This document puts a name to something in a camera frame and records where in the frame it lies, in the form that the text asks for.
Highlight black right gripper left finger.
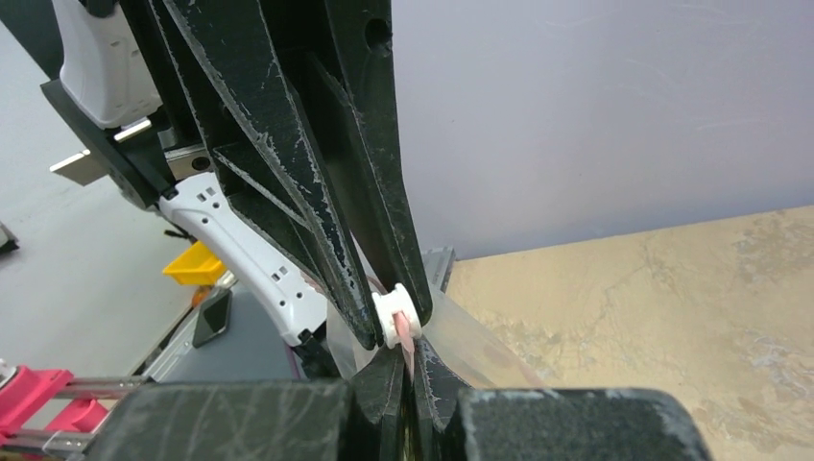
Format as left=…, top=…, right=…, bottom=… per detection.
left=85, top=349, right=405, bottom=460

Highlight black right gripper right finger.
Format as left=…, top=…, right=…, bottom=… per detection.
left=414, top=339, right=713, bottom=460

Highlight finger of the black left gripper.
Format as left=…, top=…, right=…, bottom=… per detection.
left=308, top=1, right=433, bottom=325
left=152, top=1, right=382, bottom=348

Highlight clear zip bag pink dots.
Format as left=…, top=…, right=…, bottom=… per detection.
left=326, top=284, right=544, bottom=389

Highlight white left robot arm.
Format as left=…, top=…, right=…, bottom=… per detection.
left=1, top=1, right=433, bottom=376

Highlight black smartphone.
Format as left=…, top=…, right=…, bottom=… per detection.
left=192, top=289, right=232, bottom=349

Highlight small orange fruit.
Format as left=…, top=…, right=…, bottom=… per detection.
left=190, top=285, right=212, bottom=307

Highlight yellow plastic bin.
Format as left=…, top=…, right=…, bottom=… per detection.
left=162, top=242, right=227, bottom=285

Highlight pink clamp fixture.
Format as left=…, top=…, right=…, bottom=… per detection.
left=1, top=362, right=109, bottom=449

